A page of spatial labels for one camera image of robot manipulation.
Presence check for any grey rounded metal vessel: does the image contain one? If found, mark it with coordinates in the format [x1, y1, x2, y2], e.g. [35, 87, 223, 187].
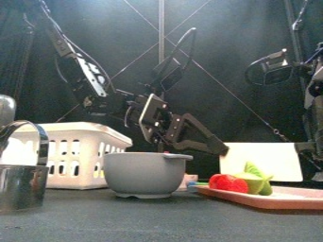
[0, 94, 18, 129]

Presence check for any pink cutting board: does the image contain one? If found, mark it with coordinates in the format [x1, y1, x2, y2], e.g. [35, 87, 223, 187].
[194, 184, 323, 211]

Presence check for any vertical metal frame pole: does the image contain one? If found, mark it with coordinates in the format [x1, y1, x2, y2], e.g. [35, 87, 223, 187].
[156, 0, 167, 154]

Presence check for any white plastic slotted basket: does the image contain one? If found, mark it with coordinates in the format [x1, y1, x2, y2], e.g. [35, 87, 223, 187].
[7, 121, 134, 191]

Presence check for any black left wrist camera cable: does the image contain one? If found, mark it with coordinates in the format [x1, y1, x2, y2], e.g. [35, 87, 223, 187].
[174, 26, 198, 69]

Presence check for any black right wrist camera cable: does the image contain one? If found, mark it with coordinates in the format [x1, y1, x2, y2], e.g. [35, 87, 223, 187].
[243, 56, 270, 87]

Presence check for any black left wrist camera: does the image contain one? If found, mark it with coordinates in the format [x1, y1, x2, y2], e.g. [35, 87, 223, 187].
[150, 57, 186, 93]

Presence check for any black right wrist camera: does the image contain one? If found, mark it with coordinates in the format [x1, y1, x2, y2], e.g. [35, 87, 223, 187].
[251, 47, 294, 87]

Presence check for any grey bowl with rim handle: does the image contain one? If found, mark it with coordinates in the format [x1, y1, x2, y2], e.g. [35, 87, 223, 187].
[103, 151, 195, 199]

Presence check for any red toy fruit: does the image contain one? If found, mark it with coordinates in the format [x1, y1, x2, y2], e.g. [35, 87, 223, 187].
[209, 173, 250, 194]

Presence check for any shiny steel pot with handle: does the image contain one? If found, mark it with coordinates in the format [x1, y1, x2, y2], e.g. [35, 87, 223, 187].
[0, 119, 51, 213]

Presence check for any small blue green toy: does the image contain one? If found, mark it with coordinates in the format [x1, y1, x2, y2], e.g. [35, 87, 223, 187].
[187, 181, 210, 193]

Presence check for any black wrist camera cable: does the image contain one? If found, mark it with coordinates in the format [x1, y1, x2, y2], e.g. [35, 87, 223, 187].
[243, 56, 270, 87]
[174, 26, 198, 69]

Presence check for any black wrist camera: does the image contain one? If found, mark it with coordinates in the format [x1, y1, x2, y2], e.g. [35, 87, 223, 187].
[251, 47, 294, 87]
[150, 57, 186, 93]

